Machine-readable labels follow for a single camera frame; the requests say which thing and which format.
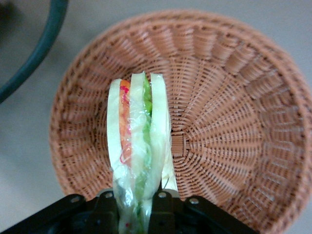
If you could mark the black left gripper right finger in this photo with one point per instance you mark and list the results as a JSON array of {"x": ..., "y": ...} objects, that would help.
[{"x": 182, "y": 217}]

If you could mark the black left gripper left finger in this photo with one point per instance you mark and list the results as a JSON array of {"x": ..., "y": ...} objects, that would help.
[{"x": 85, "y": 214}]

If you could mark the plastic-wrapped sandwich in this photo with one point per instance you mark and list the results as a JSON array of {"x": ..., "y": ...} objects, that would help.
[{"x": 139, "y": 122}]

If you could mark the round brown wicker basket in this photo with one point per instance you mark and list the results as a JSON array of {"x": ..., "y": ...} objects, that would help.
[{"x": 231, "y": 122}]

